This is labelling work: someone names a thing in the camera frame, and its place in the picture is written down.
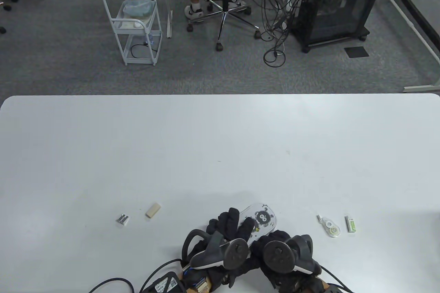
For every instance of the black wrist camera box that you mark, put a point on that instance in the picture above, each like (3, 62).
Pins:
(338, 289)
(165, 284)

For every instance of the white utility cart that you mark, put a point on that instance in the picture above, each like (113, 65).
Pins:
(151, 53)

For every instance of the person's left hand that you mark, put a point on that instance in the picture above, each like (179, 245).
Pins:
(230, 222)

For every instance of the person's left forearm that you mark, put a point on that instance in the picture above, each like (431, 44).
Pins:
(179, 276)

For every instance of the black floor plate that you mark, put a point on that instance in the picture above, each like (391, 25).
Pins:
(356, 52)

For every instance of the white desk leg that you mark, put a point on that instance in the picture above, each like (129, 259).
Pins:
(169, 26)

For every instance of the black mesh cabinet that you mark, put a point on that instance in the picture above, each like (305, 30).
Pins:
(337, 1)

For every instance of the person's right hand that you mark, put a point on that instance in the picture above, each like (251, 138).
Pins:
(292, 282)

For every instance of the clear correction tape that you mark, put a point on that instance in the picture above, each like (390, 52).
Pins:
(331, 227)

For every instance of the white cartoon-print pencil case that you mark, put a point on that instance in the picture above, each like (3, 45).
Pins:
(264, 219)

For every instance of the small green white box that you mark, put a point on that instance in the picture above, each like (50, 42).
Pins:
(350, 224)

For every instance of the silver pencil sharpener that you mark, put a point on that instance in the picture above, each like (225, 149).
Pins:
(122, 220)

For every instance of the white desk frame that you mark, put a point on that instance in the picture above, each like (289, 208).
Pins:
(412, 26)

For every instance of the person's right forearm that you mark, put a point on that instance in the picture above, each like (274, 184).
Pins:
(325, 285)

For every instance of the smartwatch with beige band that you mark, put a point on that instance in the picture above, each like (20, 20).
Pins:
(202, 285)

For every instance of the beige eraser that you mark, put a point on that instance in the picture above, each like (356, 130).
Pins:
(153, 210)

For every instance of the blue plastic bag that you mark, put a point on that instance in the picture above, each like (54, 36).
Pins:
(137, 7)

